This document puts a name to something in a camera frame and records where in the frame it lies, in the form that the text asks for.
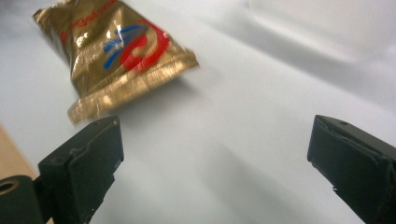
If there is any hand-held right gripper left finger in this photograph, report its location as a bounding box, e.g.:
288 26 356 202
37 115 125 224

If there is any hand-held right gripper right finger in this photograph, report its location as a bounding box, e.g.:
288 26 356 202
306 114 396 224

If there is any gold foil snack packet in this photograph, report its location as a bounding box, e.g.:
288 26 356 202
32 0 200 124

